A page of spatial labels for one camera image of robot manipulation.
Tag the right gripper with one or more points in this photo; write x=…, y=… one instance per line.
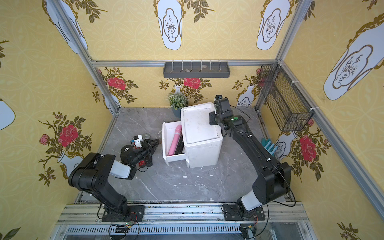
x=216, y=116

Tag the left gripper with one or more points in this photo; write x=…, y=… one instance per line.
x=149, y=146

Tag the white drawer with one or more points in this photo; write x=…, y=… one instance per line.
x=168, y=132

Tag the red glitter microphone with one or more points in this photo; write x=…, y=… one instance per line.
x=142, y=164

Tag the pink microphone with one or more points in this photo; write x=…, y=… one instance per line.
x=175, y=141

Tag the white drawer cabinet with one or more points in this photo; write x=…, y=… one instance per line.
x=202, y=141

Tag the black glitter microphone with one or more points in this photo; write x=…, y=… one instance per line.
x=145, y=144

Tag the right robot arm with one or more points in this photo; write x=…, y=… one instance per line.
x=274, y=178

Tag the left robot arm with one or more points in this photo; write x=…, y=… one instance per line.
x=91, y=176

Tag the small potted green plant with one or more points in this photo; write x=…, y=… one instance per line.
x=177, y=102

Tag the teal plastic rack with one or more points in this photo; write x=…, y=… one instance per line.
x=269, y=146

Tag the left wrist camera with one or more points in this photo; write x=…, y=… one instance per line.
x=137, y=141

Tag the grey wall shelf tray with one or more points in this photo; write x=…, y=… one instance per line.
x=196, y=69

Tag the black wire mesh basket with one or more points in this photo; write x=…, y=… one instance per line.
x=288, y=105

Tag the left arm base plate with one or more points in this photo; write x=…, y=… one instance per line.
x=133, y=213

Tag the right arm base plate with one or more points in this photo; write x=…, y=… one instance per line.
x=235, y=212

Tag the aluminium front rail frame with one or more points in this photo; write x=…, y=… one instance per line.
x=273, y=222

